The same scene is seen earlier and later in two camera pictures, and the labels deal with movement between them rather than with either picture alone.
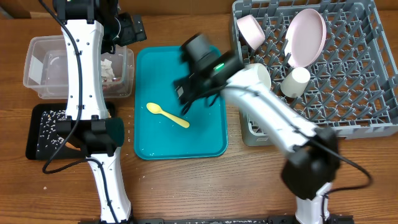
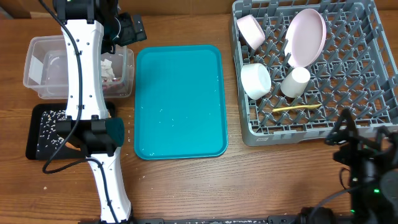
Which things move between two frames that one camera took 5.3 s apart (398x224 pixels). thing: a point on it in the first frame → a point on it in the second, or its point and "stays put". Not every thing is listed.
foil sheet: [107, 71] stays put
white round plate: [305, 38] stays put
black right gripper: [186, 93] → [355, 144]
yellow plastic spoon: [155, 108] → [308, 106]
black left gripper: [131, 35] stays put
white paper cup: [295, 84] stays put
